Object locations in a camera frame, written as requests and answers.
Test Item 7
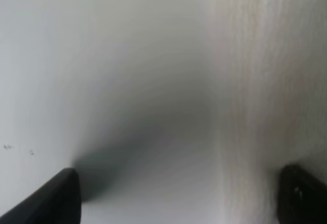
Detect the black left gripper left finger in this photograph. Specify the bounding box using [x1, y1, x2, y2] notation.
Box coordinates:
[1, 168, 82, 223]

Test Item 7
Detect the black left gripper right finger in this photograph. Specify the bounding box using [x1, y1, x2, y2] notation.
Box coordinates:
[276, 165, 326, 224]

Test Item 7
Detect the white towel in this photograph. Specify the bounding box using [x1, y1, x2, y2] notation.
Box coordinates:
[207, 0, 326, 223]

